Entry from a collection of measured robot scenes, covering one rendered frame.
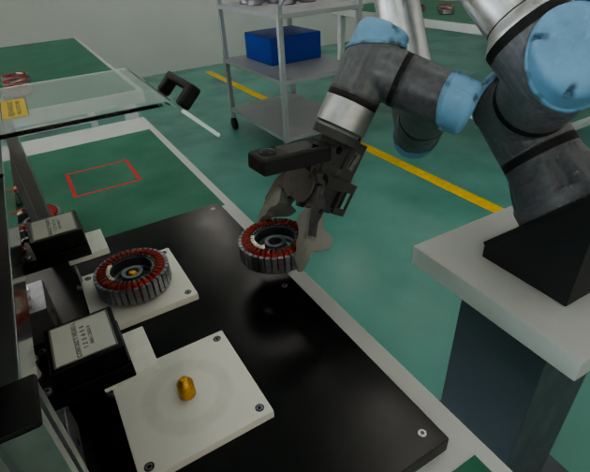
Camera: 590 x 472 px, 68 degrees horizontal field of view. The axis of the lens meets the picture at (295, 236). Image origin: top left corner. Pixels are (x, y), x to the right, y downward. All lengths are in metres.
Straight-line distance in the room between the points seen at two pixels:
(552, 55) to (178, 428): 0.61
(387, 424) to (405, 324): 1.23
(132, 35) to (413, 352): 4.98
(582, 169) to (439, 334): 1.10
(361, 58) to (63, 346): 0.49
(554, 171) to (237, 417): 0.56
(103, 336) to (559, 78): 0.58
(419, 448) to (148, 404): 0.30
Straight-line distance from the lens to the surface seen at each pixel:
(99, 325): 0.47
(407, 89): 0.63
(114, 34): 5.81
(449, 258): 0.82
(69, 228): 0.65
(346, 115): 0.63
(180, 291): 0.71
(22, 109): 0.66
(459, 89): 0.63
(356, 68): 0.64
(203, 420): 0.54
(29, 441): 0.24
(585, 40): 0.66
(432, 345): 1.70
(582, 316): 0.77
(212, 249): 0.80
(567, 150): 0.77
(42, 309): 0.69
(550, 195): 0.74
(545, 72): 0.63
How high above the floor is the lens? 1.22
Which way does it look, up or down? 33 degrees down
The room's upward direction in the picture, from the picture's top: 4 degrees counter-clockwise
